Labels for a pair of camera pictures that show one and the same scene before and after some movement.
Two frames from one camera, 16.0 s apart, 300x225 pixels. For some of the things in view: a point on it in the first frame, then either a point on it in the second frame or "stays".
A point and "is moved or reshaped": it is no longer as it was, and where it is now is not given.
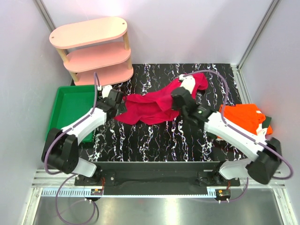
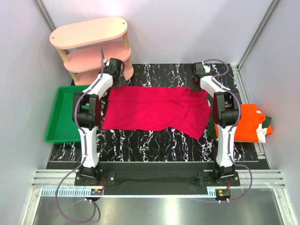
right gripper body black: x=173 y=106 to x=192 y=78
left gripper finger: x=122 y=108 to x=121 y=81
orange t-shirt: x=245 y=115 stays
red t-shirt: x=144 y=108 is moved or reshaped
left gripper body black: x=102 y=101 to x=120 y=73
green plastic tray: x=71 y=104 stays
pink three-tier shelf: x=96 y=53 stays
